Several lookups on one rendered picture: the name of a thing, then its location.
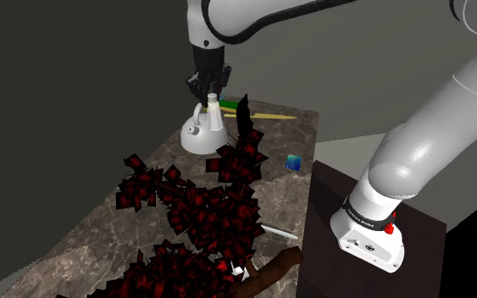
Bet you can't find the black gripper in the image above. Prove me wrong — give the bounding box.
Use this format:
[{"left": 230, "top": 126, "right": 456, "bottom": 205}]
[{"left": 186, "top": 43, "right": 233, "bottom": 109}]

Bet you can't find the green box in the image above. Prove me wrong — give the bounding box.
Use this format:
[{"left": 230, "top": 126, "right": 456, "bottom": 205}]
[{"left": 219, "top": 96, "right": 240, "bottom": 110}]

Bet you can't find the white kettle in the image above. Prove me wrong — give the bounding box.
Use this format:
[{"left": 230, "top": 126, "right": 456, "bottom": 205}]
[{"left": 180, "top": 92, "right": 230, "bottom": 156}]

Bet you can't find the long yellow stick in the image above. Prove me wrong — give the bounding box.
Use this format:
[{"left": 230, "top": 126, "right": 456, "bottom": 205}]
[{"left": 223, "top": 112, "right": 299, "bottom": 121}]

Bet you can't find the small blue-green square block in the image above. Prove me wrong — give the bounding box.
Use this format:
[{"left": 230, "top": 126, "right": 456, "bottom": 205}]
[{"left": 285, "top": 154, "right": 303, "bottom": 173}]

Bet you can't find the red-leaved plant with brown trunk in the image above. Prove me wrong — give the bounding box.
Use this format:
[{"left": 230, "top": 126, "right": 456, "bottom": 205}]
[{"left": 53, "top": 93, "right": 305, "bottom": 298}]

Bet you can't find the white pen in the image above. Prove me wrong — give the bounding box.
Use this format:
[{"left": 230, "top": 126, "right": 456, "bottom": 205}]
[{"left": 260, "top": 223, "right": 299, "bottom": 240}]

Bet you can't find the dark robot stand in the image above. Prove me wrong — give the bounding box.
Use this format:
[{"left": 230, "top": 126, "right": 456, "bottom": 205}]
[{"left": 295, "top": 159, "right": 448, "bottom": 298}]

